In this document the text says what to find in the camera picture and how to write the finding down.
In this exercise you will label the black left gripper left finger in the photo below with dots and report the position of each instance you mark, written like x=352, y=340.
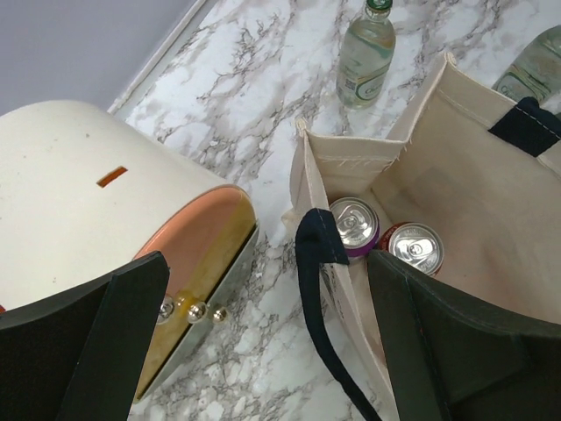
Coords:
x=78, y=355

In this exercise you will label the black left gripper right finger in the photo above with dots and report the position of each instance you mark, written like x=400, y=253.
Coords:
x=452, y=356

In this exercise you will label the red cola can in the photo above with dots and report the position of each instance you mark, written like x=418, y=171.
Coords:
x=416, y=244

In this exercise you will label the purple soda can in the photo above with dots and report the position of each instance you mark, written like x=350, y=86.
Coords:
x=358, y=225

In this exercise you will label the cream canvas tote bag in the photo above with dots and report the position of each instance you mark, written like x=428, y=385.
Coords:
x=480, y=169

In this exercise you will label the round drawer storage box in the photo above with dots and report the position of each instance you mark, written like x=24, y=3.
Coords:
x=83, y=193

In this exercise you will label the clear plastic bottle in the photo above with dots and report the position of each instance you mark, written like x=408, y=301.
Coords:
x=536, y=70

